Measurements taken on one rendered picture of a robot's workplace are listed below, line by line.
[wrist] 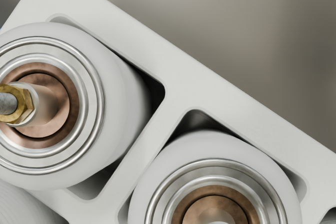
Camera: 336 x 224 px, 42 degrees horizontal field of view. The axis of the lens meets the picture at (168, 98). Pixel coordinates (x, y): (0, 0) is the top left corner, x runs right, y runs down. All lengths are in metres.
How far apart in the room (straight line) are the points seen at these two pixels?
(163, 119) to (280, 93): 0.22
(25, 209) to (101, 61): 0.13
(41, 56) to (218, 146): 0.11
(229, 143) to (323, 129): 0.27
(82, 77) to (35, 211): 0.13
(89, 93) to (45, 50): 0.03
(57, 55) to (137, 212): 0.10
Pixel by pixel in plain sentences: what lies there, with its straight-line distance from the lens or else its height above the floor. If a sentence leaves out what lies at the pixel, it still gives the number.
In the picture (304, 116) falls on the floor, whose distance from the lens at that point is 0.50.
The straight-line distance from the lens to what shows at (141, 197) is 0.24.
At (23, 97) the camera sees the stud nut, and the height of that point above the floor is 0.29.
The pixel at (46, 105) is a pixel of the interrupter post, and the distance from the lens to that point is 0.23.
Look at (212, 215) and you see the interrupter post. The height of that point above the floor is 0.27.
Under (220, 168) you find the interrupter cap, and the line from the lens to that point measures 0.24.
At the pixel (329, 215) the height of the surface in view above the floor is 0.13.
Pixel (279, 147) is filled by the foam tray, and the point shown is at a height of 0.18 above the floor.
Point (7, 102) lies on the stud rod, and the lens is 0.20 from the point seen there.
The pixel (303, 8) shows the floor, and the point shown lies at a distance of 0.52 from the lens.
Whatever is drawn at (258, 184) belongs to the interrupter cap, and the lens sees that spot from 0.24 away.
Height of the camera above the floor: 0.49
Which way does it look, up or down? 86 degrees down
